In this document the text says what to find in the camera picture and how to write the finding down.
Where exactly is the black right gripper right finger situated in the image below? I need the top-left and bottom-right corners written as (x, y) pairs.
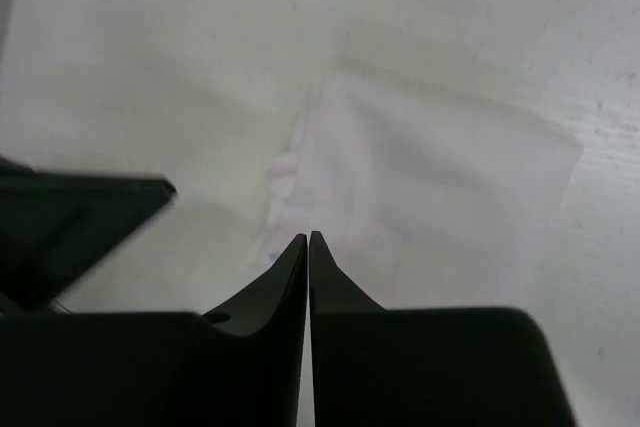
top-left (308, 232), bottom-right (576, 426)

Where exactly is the white tank top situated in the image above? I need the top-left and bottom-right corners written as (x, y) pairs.
top-left (257, 70), bottom-right (583, 308)

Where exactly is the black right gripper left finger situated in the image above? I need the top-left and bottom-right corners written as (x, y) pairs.
top-left (1, 234), bottom-right (306, 426)

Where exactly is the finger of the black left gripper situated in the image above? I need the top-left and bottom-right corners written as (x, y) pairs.
top-left (1, 159), bottom-right (177, 312)

